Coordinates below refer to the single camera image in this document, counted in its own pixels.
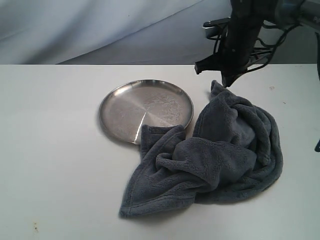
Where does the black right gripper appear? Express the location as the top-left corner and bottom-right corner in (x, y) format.
(194, 0), (265, 88)

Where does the white backdrop sheet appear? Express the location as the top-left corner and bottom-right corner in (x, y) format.
(0, 0), (320, 65)

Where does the grey fleece towel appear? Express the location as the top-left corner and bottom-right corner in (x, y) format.
(119, 81), (283, 218)

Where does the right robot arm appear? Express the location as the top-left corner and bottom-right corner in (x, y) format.
(194, 0), (320, 88)

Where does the round steel plate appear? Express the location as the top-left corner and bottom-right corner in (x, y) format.
(98, 79), (194, 145)

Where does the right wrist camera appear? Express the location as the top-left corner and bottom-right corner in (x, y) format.
(202, 17), (230, 39)

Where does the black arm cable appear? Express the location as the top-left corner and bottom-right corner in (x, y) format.
(212, 19), (303, 73)

